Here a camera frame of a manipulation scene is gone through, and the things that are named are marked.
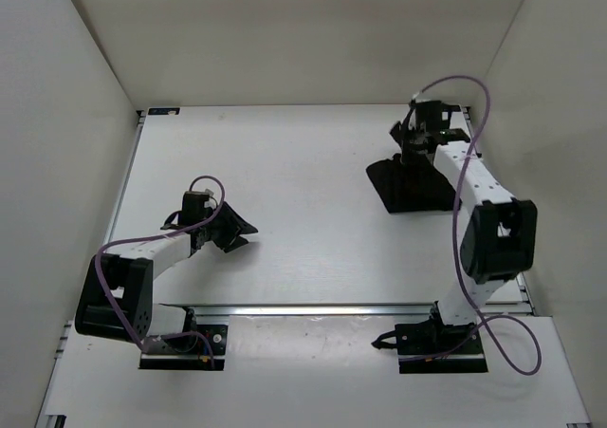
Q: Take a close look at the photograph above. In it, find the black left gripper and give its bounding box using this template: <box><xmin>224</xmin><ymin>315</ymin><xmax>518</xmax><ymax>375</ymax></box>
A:
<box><xmin>201</xmin><ymin>200</ymin><xmax>258</xmax><ymax>253</ymax></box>

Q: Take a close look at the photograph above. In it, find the black pleated skirt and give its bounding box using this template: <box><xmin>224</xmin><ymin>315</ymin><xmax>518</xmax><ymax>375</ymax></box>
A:
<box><xmin>366</xmin><ymin>153</ymin><xmax>455</xmax><ymax>214</ymax></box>

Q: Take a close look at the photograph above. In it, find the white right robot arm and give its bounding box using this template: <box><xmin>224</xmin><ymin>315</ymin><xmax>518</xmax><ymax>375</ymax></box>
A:
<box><xmin>391</xmin><ymin>112</ymin><xmax>538</xmax><ymax>353</ymax></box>

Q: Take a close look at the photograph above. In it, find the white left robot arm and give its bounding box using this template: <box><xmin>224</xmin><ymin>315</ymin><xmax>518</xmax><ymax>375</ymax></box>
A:
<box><xmin>75</xmin><ymin>196</ymin><xmax>258</xmax><ymax>355</ymax></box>

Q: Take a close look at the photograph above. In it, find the blue label sticker left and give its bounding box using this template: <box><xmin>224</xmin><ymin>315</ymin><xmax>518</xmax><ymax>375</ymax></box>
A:
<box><xmin>147</xmin><ymin>107</ymin><xmax>180</xmax><ymax>116</ymax></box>

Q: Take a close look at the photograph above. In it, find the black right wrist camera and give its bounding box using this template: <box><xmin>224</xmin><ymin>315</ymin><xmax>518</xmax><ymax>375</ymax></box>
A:
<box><xmin>410</xmin><ymin>100</ymin><xmax>461</xmax><ymax>132</ymax></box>

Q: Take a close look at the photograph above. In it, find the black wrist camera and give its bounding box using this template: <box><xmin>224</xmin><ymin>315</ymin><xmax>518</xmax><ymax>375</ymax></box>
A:
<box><xmin>410</xmin><ymin>100</ymin><xmax>461</xmax><ymax>132</ymax></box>
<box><xmin>161</xmin><ymin>190</ymin><xmax>214</xmax><ymax>230</ymax></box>

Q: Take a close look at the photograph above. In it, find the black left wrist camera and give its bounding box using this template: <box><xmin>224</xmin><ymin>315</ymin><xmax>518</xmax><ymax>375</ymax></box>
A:
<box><xmin>161</xmin><ymin>190</ymin><xmax>214</xmax><ymax>230</ymax></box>

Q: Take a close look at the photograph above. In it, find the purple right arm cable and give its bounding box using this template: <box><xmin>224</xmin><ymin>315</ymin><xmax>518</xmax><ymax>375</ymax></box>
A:
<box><xmin>396</xmin><ymin>75</ymin><xmax>543</xmax><ymax>377</ymax></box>

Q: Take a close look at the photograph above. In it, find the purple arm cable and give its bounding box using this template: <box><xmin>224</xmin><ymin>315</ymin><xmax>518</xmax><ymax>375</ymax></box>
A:
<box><xmin>396</xmin><ymin>75</ymin><xmax>543</xmax><ymax>377</ymax></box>
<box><xmin>94</xmin><ymin>176</ymin><xmax>227</xmax><ymax>371</ymax></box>

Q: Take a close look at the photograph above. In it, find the aluminium table rail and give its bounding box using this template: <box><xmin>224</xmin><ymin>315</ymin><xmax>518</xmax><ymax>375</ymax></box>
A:
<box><xmin>153</xmin><ymin>302</ymin><xmax>532</xmax><ymax>320</ymax></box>

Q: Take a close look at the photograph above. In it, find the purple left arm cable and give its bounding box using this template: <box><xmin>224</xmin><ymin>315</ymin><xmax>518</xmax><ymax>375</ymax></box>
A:
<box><xmin>94</xmin><ymin>176</ymin><xmax>227</xmax><ymax>371</ymax></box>

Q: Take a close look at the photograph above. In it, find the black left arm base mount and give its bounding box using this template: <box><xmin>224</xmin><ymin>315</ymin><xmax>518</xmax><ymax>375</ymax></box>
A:
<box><xmin>138</xmin><ymin>307</ymin><xmax>229</xmax><ymax>371</ymax></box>

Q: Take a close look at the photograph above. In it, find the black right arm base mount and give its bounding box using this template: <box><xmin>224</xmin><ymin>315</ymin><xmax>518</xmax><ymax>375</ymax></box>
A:
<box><xmin>371</xmin><ymin>319</ymin><xmax>488</xmax><ymax>375</ymax></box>

